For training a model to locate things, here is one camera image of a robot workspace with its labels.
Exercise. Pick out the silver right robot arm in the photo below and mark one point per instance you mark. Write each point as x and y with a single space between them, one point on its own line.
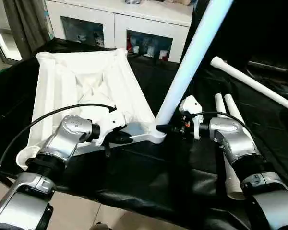
235 141

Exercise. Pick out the white plastic table leg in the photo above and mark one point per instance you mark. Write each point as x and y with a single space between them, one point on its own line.
194 52
219 103
252 82
231 105

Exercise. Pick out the white table frame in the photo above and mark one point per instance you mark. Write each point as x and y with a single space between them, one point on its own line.
62 72

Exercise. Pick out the beige curtain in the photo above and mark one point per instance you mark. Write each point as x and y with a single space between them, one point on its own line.
28 24

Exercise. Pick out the white glass-door cabinet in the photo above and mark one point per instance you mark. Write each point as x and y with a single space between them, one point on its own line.
115 21

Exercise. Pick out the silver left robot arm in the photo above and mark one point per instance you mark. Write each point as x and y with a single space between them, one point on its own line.
72 129

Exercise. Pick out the dark robot lower body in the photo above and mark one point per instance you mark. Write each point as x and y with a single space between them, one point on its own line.
102 226

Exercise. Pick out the small patterned ornament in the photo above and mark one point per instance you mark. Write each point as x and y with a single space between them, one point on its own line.
134 2

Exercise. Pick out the black work mat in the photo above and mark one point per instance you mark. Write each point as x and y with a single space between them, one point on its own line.
146 172

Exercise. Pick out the white door frame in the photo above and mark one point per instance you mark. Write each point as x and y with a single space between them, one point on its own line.
2 36

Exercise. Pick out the beige plush toy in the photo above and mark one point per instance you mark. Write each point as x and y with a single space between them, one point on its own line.
180 2

